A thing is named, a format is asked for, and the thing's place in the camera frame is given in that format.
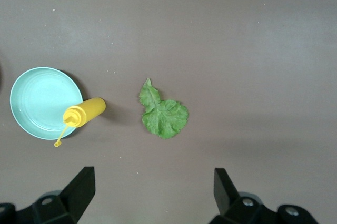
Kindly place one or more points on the yellow mustard squeeze bottle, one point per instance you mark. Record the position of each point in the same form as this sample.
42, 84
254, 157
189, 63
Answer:
87, 112

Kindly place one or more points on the mint green plate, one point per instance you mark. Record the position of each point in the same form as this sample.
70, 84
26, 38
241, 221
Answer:
39, 103

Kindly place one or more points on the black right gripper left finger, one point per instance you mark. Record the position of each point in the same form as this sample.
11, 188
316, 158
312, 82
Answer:
76, 195

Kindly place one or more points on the green lettuce leaf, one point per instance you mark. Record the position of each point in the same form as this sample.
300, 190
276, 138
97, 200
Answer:
163, 118

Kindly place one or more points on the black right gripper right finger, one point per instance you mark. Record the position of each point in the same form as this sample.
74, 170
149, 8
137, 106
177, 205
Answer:
226, 195

